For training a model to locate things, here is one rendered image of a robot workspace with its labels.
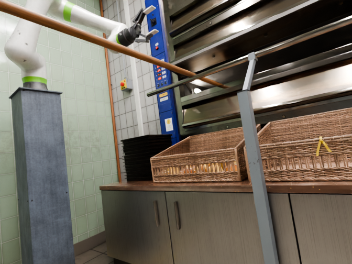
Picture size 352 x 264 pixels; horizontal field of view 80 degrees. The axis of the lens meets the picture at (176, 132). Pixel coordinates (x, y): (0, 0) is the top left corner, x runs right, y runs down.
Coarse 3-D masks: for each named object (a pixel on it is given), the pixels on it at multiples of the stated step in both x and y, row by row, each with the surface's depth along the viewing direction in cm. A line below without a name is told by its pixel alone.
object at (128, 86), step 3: (120, 81) 208; (123, 81) 205; (126, 81) 203; (129, 81) 206; (126, 84) 203; (129, 84) 205; (120, 87) 208; (123, 87) 205; (126, 87) 203; (129, 87) 205; (132, 87) 207; (123, 90) 207; (126, 90) 209
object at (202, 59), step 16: (320, 0) 103; (336, 0) 103; (288, 16) 113; (304, 16) 113; (320, 16) 114; (336, 16) 114; (240, 32) 127; (256, 32) 125; (272, 32) 125; (288, 32) 126; (208, 48) 140; (224, 48) 139; (240, 48) 140; (256, 48) 140; (176, 64) 157; (192, 64) 158; (208, 64) 159
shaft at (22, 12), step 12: (0, 0) 53; (12, 12) 55; (24, 12) 57; (36, 12) 60; (48, 24) 62; (60, 24) 64; (84, 36) 71; (96, 36) 74; (108, 48) 80; (120, 48) 83; (144, 60) 94; (156, 60) 99; (180, 72) 116; (192, 72) 125; (216, 84) 150
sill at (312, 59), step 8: (336, 48) 111; (344, 48) 109; (312, 56) 118; (320, 56) 115; (328, 56) 113; (288, 64) 125; (296, 64) 122; (304, 64) 120; (264, 72) 133; (272, 72) 130; (280, 72) 128; (240, 80) 142; (216, 88) 153; (224, 88) 150; (184, 96) 170; (192, 96) 166; (200, 96) 162
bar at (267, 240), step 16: (320, 32) 85; (272, 48) 95; (224, 64) 110; (192, 80) 122; (240, 96) 82; (240, 112) 82; (256, 144) 79; (256, 160) 78; (256, 176) 78; (256, 192) 78; (256, 208) 78; (272, 240) 76; (272, 256) 75
